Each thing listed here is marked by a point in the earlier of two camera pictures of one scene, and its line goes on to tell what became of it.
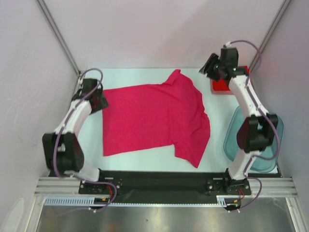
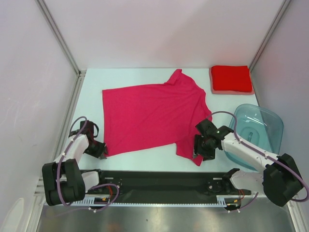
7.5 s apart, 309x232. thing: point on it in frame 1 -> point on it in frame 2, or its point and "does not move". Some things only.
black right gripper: x=206 y=69 -> x=197 y=140
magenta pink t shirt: x=171 y=113 does not move
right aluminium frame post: x=269 y=34 does not move
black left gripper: x=103 y=103 -> x=105 y=152
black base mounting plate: x=138 y=186 does not move
